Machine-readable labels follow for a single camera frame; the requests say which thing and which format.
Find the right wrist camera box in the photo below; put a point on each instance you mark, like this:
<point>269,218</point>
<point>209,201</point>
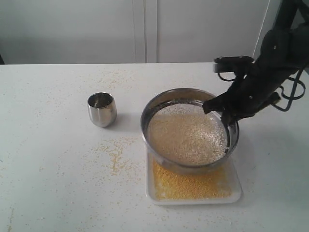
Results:
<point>232,64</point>

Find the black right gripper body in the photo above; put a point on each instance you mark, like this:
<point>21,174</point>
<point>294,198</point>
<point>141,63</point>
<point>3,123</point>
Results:
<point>257,91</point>

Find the stainless steel cup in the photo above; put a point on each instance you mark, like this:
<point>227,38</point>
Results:
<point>102,109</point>

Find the white cabinet doors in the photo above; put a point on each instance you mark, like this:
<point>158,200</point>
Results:
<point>131,31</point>

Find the round steel mesh sieve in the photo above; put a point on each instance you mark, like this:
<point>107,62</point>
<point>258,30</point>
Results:
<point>184,96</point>

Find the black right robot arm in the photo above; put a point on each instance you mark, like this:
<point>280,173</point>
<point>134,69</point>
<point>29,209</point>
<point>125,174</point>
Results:
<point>284,46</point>

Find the yellow millet in tray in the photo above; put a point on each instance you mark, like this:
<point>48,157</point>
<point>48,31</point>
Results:
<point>171,186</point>

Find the white plastic tray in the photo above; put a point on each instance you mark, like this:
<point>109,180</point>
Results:
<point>231,175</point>

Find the pile of tan grain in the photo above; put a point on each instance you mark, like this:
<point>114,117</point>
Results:
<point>184,134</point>

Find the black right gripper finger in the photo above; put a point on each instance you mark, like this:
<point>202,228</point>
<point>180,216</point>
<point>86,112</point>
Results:
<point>229,117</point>
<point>218,104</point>

